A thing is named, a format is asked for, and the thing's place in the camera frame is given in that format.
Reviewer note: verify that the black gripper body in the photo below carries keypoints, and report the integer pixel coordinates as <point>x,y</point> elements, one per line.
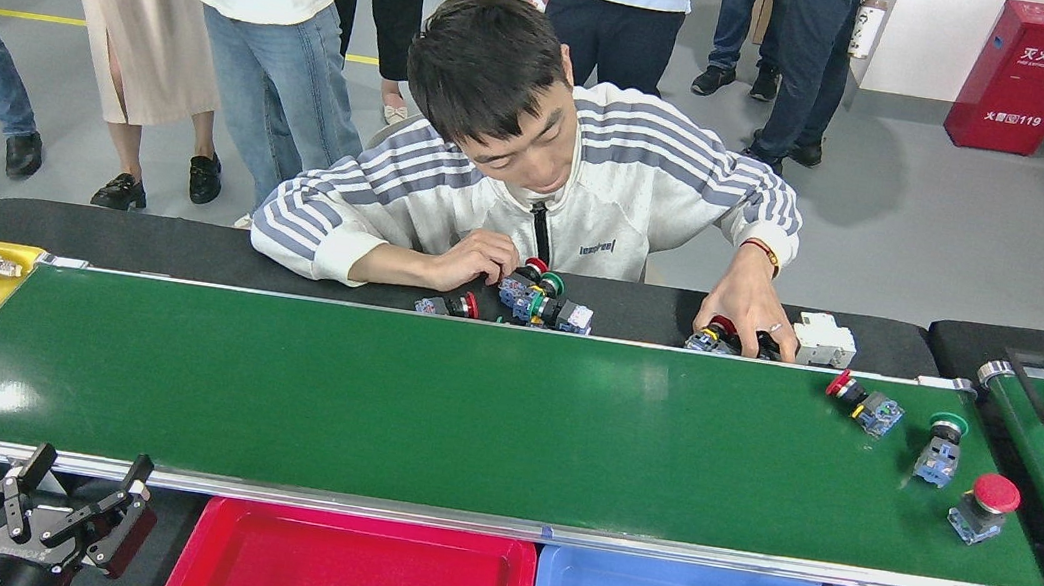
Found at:
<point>12,569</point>

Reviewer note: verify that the large red mushroom switch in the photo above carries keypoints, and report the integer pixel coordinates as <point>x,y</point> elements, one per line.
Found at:
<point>995,493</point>

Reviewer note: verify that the red push button switch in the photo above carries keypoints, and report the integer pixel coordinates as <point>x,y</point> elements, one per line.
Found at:
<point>877,415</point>
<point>536,266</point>
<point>705,340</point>
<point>455,305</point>

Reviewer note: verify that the white circuit breaker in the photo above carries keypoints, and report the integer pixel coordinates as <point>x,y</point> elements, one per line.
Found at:
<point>823,341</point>

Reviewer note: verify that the large green mushroom switch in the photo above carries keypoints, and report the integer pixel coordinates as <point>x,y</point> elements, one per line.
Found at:
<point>765,345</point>

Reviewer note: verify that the red plastic tray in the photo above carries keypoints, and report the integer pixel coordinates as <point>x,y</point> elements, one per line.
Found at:
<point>343,582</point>

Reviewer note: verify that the long green conveyor belt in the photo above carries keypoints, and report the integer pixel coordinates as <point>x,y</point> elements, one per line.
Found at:
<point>426,412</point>

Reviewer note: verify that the person's left hand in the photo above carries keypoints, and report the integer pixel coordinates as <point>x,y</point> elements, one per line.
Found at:
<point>749,293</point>

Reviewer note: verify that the person's right hand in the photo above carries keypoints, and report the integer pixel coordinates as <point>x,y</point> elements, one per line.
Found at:
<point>481,257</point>

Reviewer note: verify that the grey chair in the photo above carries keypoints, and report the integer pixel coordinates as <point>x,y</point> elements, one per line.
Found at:
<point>397,130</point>

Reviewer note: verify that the seated person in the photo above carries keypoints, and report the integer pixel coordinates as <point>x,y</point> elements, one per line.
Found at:
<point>613,214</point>

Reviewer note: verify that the red fire extinguisher box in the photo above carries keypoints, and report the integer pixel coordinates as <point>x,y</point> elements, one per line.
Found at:
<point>1023,87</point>

